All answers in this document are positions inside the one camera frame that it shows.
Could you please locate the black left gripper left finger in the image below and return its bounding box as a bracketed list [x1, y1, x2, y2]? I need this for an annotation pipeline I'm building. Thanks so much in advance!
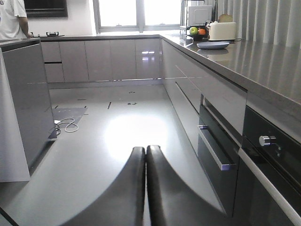
[63, 147, 145, 226]

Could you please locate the person in white shirt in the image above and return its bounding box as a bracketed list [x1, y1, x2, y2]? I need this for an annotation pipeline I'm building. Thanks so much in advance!
[0, 0, 32, 40]

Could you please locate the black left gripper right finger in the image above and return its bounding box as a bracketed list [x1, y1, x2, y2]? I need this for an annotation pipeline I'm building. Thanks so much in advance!
[146, 145, 232, 226]

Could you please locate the cream toaster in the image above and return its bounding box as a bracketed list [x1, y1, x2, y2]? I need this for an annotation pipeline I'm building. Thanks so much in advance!
[206, 22, 236, 41]

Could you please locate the blue plate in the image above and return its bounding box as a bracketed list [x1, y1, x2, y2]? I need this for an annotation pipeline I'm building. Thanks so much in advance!
[197, 42, 230, 49]

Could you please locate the orange fruit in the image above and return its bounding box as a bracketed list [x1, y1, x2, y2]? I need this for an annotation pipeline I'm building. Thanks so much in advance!
[198, 28, 206, 35]

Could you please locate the black fruit bowl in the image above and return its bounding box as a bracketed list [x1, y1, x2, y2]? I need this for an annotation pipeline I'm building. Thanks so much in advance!
[186, 34, 208, 41]

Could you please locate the grey kitchen island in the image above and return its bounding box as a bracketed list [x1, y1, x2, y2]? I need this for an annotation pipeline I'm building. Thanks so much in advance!
[0, 38, 55, 182]

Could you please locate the dish rack with board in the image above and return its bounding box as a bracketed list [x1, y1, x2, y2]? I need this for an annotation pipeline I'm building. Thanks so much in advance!
[180, 0, 215, 31]

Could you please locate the white floor cable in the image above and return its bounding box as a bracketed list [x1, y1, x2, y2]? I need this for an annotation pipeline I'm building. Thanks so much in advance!
[54, 118, 79, 133]

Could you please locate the black built-in oven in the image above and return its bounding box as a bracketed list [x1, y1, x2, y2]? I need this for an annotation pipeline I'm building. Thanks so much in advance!
[198, 97, 301, 226]

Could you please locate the green apple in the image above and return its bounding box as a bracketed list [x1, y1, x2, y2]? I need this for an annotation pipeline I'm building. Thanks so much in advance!
[189, 26, 198, 36]

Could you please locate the black range hood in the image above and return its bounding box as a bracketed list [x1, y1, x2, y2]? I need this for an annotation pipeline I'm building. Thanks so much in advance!
[24, 0, 68, 18]

